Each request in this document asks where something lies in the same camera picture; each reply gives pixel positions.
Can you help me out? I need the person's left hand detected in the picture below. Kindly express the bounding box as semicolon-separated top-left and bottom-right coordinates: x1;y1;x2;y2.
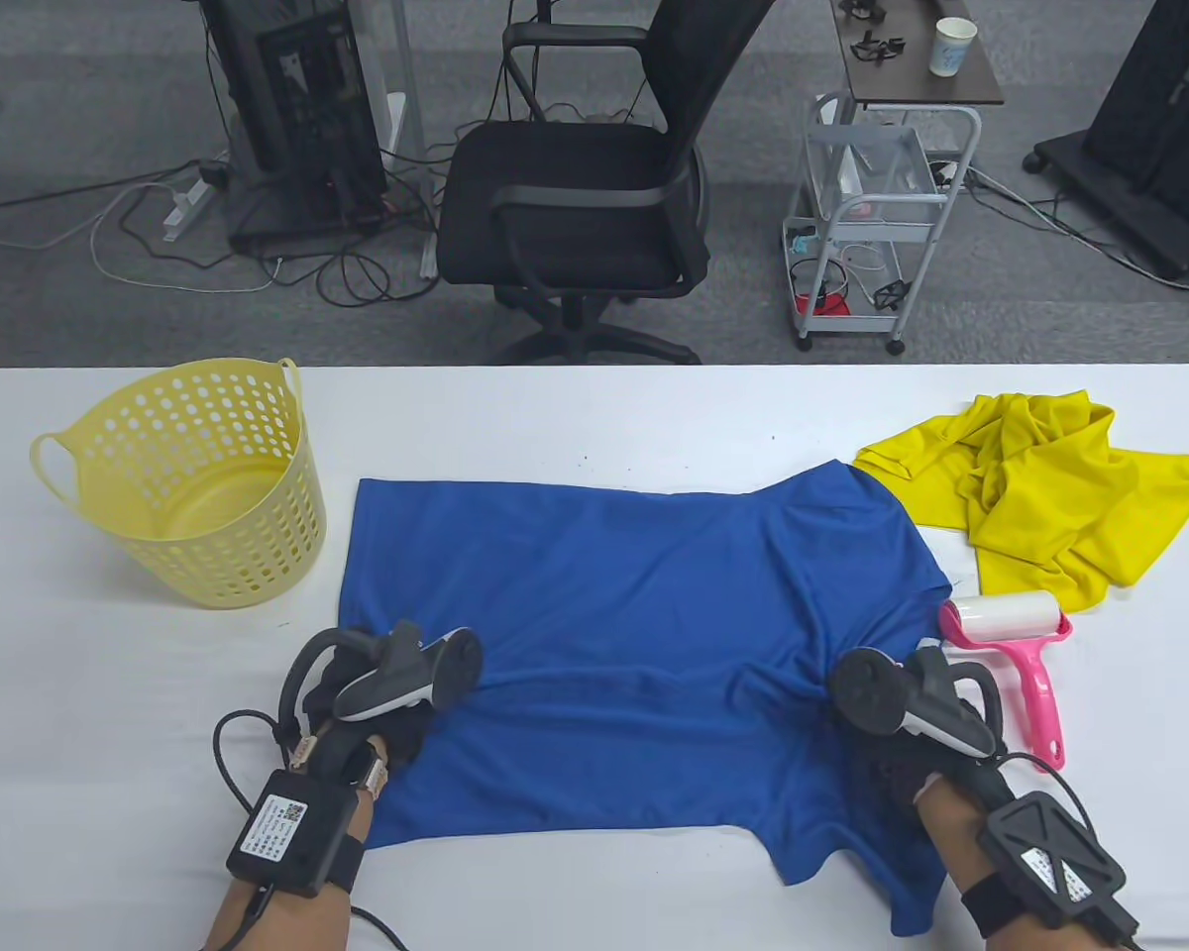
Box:
300;656;441;792

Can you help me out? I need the person's right hand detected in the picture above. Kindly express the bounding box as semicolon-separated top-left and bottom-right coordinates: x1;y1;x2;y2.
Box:
834;708;1008;808

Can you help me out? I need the blue t-shirt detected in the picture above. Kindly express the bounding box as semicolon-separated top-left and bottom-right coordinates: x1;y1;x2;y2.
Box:
339;458;955;938

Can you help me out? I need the left glove mounted controller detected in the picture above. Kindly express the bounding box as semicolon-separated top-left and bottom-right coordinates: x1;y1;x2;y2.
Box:
282;620;486;736

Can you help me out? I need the glove mounted controller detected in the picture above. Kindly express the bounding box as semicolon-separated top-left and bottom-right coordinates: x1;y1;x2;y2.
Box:
828;643;1004;764
282;620;486;736

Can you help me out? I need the right glove mounted controller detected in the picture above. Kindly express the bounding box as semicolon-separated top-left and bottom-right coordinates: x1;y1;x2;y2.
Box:
828;643;1004;764

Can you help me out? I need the pink lint roller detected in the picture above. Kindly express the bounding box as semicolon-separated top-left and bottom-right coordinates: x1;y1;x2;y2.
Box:
938;592;1074;772

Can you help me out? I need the yellow perforated plastic basket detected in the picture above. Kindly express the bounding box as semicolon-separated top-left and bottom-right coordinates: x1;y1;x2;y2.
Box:
30;357;328;610

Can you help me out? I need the yellow t-shirt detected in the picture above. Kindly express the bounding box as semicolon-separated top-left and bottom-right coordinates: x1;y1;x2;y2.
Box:
852;390;1189;615

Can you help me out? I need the black office chair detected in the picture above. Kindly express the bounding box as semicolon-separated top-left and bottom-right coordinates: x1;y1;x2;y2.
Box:
437;0;780;366

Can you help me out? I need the white wheeled utility cart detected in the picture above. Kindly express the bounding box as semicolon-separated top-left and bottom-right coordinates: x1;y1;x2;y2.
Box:
782;92;983;357

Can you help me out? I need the white power strip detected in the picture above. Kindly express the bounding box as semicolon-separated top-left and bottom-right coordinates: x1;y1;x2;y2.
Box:
162;178;215;243

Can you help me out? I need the clear plastic box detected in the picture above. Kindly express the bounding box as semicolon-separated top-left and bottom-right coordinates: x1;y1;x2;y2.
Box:
806;126;944;225

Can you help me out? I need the white desk leg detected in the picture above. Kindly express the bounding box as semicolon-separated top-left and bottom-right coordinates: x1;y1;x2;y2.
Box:
355;0;441;280

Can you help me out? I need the black computer stand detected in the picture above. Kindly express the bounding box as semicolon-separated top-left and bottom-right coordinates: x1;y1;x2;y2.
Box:
198;0;393;261

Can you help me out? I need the dark brown side table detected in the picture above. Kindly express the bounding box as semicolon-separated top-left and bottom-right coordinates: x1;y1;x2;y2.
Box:
829;0;1007;109

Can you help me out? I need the black wheeled equipment stand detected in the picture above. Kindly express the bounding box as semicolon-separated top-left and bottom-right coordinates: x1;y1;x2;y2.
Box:
1025;0;1189;284

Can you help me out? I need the white paper cup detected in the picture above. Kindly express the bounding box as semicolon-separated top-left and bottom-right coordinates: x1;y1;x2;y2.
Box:
929;17;979;78

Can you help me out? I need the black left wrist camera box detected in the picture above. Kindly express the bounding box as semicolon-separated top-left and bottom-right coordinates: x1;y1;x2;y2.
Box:
226;768;369;898

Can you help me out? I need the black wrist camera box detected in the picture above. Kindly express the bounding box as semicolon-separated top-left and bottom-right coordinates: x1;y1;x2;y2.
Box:
226;768;369;898
978;792;1141;944

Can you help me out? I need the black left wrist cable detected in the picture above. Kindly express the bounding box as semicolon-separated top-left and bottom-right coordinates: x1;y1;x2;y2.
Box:
212;707;290;823

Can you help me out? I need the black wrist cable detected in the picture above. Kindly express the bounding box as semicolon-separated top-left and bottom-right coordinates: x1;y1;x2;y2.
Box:
212;707;290;823
999;751;1093;825

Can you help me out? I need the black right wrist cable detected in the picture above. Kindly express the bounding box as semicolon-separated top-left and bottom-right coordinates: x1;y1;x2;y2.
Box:
999;751;1093;825

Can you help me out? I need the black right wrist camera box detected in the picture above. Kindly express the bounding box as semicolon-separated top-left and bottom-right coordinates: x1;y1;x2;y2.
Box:
978;792;1141;944

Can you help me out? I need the tangle of floor cables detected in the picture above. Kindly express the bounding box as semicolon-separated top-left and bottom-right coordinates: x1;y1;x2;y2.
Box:
0;158;447;310

